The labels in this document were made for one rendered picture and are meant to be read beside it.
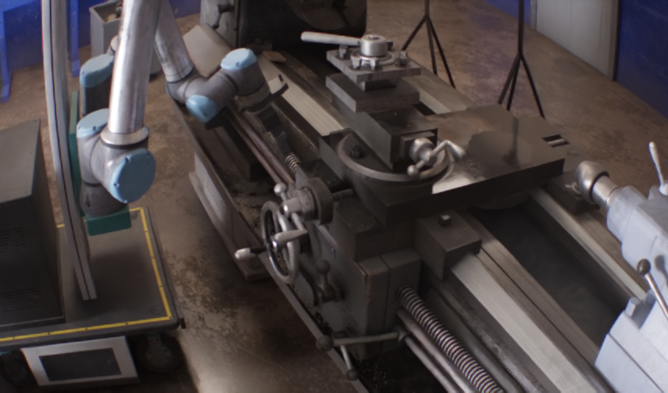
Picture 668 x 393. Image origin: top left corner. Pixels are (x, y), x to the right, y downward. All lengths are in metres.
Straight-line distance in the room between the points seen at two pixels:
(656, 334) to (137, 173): 1.28
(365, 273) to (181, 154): 2.19
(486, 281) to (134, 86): 0.91
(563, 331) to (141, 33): 1.17
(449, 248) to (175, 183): 2.08
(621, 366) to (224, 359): 1.61
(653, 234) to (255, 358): 1.66
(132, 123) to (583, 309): 1.19
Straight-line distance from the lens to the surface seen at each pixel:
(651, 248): 1.30
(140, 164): 1.74
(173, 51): 1.91
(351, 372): 1.72
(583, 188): 1.48
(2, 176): 2.16
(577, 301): 1.76
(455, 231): 1.64
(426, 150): 1.62
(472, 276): 1.59
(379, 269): 1.64
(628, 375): 1.34
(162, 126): 4.02
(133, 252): 2.53
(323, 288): 1.75
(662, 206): 1.37
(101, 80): 2.31
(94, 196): 1.96
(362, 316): 1.72
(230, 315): 2.72
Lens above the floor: 1.82
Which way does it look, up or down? 34 degrees down
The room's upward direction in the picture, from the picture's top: 2 degrees clockwise
